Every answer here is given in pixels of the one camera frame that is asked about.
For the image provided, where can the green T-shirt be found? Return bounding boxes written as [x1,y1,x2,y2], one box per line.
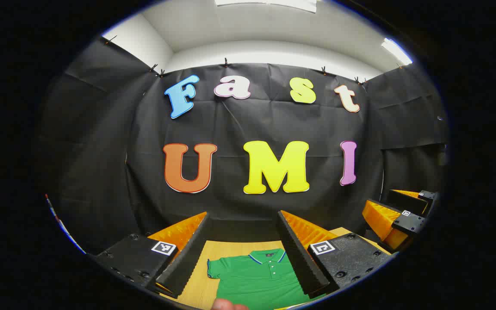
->
[207,248,327,310]

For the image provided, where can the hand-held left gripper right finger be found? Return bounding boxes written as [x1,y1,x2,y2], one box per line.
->
[276,210,394,298]

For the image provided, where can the ceiling light panel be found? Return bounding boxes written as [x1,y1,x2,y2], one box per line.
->
[214,0,318,13]
[381,37,413,66]

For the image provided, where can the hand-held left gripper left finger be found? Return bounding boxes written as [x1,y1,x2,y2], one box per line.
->
[87,211,213,300]

